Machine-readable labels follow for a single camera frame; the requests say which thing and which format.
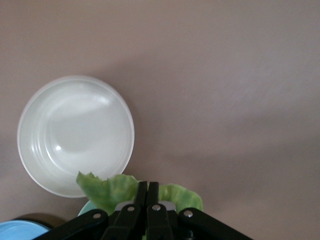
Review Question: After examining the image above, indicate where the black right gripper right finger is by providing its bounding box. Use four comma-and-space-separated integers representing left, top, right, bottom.
146, 181, 254, 240

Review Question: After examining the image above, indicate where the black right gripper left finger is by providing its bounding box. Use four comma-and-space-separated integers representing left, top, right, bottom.
48, 181, 149, 240

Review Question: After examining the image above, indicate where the green lettuce leaf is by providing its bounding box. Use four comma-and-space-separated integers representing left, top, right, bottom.
76, 170, 204, 215

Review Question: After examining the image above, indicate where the pale green plate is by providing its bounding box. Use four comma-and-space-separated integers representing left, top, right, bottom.
77, 200, 97, 218

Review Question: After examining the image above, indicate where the beige white plate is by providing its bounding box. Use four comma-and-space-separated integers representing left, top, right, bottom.
16, 74, 135, 199

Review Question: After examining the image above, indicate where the blue plate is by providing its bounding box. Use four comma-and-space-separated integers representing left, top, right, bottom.
0, 219, 51, 240

